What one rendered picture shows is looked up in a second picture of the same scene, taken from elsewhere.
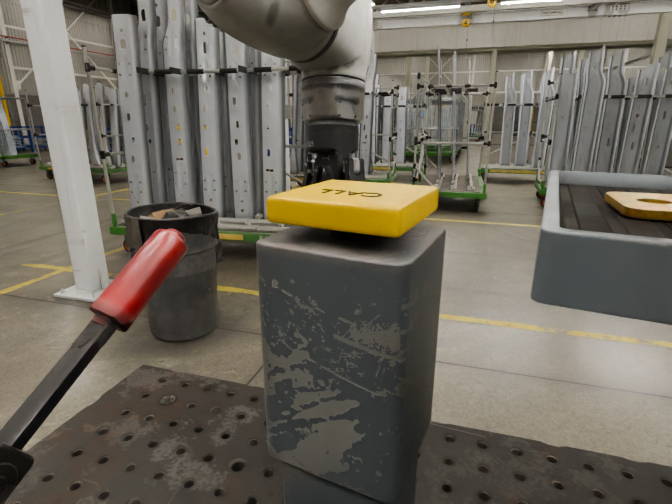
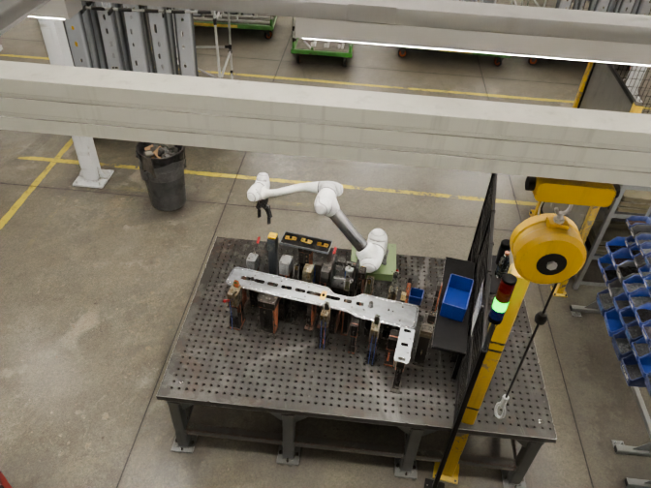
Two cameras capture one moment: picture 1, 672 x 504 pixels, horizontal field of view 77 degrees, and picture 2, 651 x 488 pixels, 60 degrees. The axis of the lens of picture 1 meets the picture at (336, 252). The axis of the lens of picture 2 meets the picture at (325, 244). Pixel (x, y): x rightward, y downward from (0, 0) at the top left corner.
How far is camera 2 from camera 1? 4.03 m
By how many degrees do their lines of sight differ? 26
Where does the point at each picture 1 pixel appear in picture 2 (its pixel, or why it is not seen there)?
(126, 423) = (224, 250)
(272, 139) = (187, 55)
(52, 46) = (61, 45)
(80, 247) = (86, 156)
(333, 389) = (271, 246)
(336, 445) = (272, 249)
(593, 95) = not seen: outside the picture
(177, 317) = (170, 199)
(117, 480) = (230, 259)
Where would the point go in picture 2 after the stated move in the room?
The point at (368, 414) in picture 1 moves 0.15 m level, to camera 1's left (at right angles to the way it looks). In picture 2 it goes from (273, 247) to (254, 249)
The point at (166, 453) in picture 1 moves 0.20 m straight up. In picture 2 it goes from (235, 254) to (234, 235)
